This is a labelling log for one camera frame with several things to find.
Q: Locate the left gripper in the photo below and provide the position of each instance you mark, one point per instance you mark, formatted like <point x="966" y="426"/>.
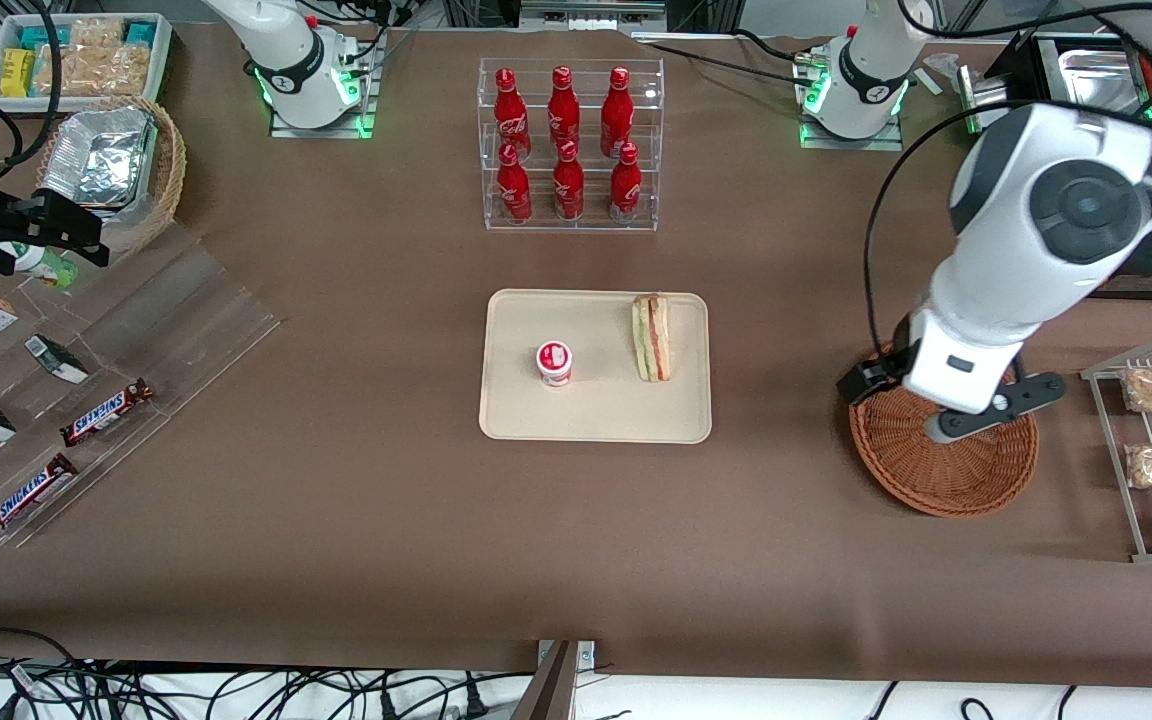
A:
<point x="894" y="366"/>

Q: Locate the triangle sandwich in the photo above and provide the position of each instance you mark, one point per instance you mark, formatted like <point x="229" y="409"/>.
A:
<point x="651" y="340"/>

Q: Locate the metal base plate left arm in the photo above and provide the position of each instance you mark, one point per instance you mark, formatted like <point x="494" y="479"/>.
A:
<point x="851" y="144"/>

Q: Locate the metal base plate right arm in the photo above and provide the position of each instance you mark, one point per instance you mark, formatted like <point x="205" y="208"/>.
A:
<point x="316" y="132"/>

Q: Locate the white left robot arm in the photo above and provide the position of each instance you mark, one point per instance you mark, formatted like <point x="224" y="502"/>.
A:
<point x="1036" y="200"/>

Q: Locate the round brown wicker basket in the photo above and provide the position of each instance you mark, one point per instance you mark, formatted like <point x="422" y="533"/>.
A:
<point x="946" y="480"/>

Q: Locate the tan wicker basket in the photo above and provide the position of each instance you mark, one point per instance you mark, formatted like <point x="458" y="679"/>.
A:
<point x="172" y="170"/>

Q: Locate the beige plastic tray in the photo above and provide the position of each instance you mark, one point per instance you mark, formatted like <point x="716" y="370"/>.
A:
<point x="596" y="410"/>

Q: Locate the steel tray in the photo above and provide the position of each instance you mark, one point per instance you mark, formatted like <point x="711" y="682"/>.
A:
<point x="1096" y="75"/>

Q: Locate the small white green bottle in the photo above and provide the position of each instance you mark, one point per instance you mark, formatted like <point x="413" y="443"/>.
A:
<point x="41" y="265"/>

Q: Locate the aluminium foil container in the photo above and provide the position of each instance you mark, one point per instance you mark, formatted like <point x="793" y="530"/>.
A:
<point x="96" y="160"/>

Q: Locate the yellow snack packet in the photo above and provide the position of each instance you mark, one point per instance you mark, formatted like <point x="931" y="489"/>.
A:
<point x="16" y="72"/>

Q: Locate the clear bag of crackers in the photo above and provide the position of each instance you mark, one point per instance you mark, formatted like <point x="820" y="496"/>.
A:
<point x="94" y="33"/>
<point x="96" y="70"/>

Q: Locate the clear acrylic stepped display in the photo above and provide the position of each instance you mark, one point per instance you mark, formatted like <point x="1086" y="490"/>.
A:
<point x="196" y="310"/>

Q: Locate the teal snack packet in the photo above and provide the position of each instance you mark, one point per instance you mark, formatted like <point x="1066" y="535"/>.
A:
<point x="41" y="38"/>
<point x="141" y="32"/>

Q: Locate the Snickers chocolate bar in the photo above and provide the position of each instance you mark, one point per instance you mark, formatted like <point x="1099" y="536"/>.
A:
<point x="108" y="412"/>
<point x="28" y="496"/>

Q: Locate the red cola bottle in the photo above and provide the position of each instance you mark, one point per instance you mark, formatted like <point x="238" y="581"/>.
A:
<point x="625" y="190"/>
<point x="568" y="188"/>
<point x="563" y="105"/>
<point x="513" y="190"/>
<point x="617" y="110"/>
<point x="508" y="110"/>

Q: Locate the clear acrylic bottle rack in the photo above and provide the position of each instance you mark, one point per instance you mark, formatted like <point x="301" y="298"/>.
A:
<point x="591" y="226"/>

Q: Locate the white cup with red lid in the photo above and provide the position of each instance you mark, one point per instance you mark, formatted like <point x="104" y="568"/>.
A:
<point x="554" y="363"/>

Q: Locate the brown table cover sheet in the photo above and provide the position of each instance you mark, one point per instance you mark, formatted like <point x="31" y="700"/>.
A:
<point x="336" y="560"/>

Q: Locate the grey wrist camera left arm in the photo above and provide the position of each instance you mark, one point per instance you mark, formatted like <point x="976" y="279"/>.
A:
<point x="1031" y="397"/>

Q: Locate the aluminium post bracket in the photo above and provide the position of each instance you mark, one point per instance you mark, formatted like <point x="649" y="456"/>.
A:
<point x="556" y="690"/>

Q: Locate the aluminium frame structure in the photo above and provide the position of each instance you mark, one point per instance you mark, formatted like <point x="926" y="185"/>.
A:
<point x="586" y="12"/>

